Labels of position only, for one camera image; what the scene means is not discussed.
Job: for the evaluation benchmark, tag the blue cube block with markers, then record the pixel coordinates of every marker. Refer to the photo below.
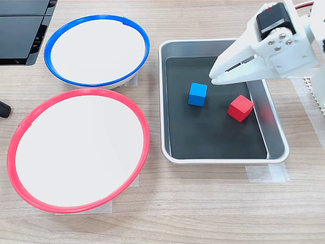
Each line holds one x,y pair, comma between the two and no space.
197,94

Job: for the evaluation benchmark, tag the silver metal tray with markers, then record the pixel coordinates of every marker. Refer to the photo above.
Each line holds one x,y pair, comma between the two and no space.
275,132

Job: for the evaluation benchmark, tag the black tray liner mat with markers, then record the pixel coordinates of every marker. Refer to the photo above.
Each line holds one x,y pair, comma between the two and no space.
215,137

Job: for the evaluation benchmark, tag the white mesh mat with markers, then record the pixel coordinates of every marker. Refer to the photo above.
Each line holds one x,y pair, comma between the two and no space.
308,87

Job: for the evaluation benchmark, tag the red cube block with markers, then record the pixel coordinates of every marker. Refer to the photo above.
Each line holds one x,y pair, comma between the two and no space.
240,108

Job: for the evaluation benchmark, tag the clear tape strip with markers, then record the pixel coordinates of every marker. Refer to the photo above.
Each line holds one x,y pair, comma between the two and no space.
101,208
266,174
132,80

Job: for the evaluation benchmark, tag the blue-rimmed white dish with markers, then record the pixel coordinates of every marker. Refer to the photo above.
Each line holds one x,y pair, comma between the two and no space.
97,52

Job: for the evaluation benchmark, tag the red-rimmed white dish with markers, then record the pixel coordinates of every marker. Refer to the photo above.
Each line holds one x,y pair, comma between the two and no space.
78,150

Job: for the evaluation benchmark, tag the black electronic device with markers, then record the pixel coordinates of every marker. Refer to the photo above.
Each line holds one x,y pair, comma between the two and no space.
17,35

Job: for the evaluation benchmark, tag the black rounded stand foot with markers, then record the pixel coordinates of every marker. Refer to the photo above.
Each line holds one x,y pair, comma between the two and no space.
4,109

